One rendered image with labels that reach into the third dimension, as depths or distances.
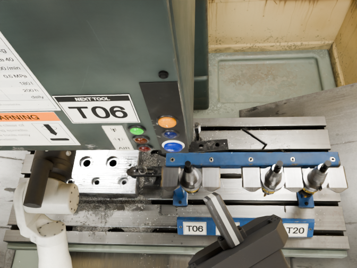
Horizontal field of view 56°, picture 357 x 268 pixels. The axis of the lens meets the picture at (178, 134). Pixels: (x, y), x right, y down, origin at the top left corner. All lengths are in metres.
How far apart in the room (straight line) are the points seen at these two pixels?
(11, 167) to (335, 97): 1.52
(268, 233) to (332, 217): 0.89
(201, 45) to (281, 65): 0.71
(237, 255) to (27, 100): 0.32
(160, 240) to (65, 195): 0.55
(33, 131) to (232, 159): 0.56
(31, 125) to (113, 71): 0.20
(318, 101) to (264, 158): 0.72
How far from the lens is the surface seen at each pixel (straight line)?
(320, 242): 1.25
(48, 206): 0.75
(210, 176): 0.92
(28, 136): 0.57
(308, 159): 0.96
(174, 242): 1.20
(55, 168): 0.76
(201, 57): 1.41
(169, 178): 0.93
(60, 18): 0.34
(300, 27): 1.87
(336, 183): 0.97
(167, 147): 0.52
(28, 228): 0.80
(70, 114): 0.48
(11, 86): 0.45
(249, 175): 0.93
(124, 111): 0.45
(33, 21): 0.35
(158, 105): 0.43
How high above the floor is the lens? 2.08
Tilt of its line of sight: 63 degrees down
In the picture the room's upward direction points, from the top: 11 degrees counter-clockwise
